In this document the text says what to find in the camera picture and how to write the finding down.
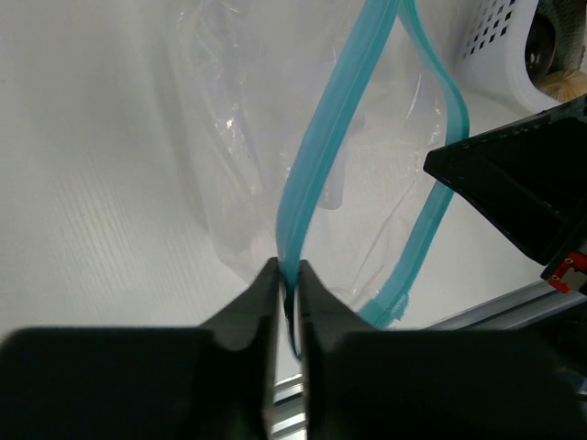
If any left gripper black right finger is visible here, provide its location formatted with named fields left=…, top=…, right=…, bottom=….
left=297, top=262, right=586, bottom=439

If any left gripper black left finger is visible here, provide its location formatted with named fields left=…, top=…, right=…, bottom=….
left=1, top=259, right=280, bottom=439

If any aluminium frame rail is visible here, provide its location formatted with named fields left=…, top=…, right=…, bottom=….
left=271, top=281, right=586, bottom=439

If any grey toy fish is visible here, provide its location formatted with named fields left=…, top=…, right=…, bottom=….
left=537, top=0, right=586, bottom=72

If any clear zip bag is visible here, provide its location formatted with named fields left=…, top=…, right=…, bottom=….
left=164, top=1, right=472, bottom=327

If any dark purple mangosteen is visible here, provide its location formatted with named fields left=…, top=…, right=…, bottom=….
left=525, top=13, right=562, bottom=83

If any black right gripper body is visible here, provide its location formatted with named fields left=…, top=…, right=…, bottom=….
left=424, top=96, right=586, bottom=293

